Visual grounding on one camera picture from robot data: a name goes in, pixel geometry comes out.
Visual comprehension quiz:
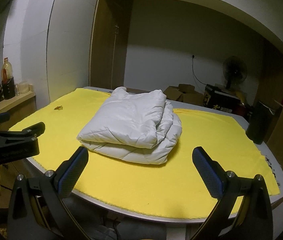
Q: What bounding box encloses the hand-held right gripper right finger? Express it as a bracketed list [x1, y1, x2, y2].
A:
[191, 147, 274, 240]

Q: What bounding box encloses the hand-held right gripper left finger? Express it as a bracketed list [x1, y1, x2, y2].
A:
[8, 146, 92, 240]

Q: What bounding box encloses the white puffer jacket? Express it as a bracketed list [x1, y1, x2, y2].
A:
[76, 87, 182, 165]

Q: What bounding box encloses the wooden side cabinet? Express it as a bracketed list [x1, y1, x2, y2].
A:
[0, 91, 37, 132]

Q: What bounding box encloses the black canister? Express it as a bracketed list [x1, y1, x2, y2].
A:
[2, 77, 16, 100]

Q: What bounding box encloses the yellow blanket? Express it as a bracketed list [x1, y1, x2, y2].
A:
[8, 87, 281, 219]

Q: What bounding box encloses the oil bottle with red label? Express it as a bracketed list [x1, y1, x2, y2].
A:
[1, 57, 13, 85]

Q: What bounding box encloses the black box with gold print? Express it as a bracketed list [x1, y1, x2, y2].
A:
[204, 84, 240, 114]

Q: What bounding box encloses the black cylindrical container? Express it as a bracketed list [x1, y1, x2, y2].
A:
[246, 101, 282, 145]

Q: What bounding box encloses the open cardboard box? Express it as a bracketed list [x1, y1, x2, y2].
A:
[163, 84, 204, 105]

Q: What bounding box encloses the black standing fan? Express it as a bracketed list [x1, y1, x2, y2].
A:
[223, 56, 247, 89]

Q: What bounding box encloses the wooden wardrobe door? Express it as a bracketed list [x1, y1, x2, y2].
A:
[89, 0, 133, 92]

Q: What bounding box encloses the black wall power cable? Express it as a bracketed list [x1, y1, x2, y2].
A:
[192, 57, 208, 85]

